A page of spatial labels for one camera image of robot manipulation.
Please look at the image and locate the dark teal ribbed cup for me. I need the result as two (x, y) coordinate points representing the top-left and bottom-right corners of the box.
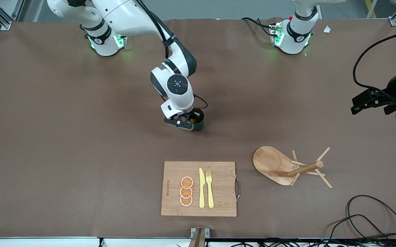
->
(188, 108), (205, 132)

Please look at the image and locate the wooden cup rack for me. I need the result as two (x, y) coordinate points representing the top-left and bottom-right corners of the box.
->
(253, 146), (333, 189)

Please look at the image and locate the yellow plastic knife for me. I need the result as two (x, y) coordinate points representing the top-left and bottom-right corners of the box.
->
(199, 168), (206, 209)

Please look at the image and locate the yellow plastic fork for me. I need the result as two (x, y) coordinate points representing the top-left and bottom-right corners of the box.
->
(206, 171), (215, 209)

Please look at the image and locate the wooden cutting board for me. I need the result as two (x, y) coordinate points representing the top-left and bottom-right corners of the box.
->
(161, 161), (241, 217)

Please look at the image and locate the brown table mat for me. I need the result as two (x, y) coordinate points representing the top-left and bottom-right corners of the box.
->
(0, 18), (396, 239)

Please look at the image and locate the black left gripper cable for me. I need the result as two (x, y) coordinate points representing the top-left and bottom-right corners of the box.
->
(353, 28), (396, 102)

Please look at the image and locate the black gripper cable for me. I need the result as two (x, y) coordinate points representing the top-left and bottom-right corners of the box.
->
(353, 28), (396, 102)
(136, 0), (208, 109)

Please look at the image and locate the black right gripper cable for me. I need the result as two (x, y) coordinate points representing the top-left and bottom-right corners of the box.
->
(136, 0), (208, 109)

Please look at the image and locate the black looped floor cable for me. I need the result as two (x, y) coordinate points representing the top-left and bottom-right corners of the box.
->
(346, 195), (396, 242)

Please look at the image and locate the black left base cable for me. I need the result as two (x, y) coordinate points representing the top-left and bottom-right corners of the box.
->
(241, 17), (274, 37)

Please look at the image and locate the metal table edge bracket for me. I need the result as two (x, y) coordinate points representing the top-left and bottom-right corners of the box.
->
(188, 227), (210, 247)

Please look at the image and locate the thin black floor cable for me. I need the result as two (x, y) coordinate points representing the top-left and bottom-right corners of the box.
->
(327, 214), (394, 247)

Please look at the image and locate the black cable bundle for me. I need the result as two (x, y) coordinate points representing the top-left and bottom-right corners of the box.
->
(215, 238), (396, 247)

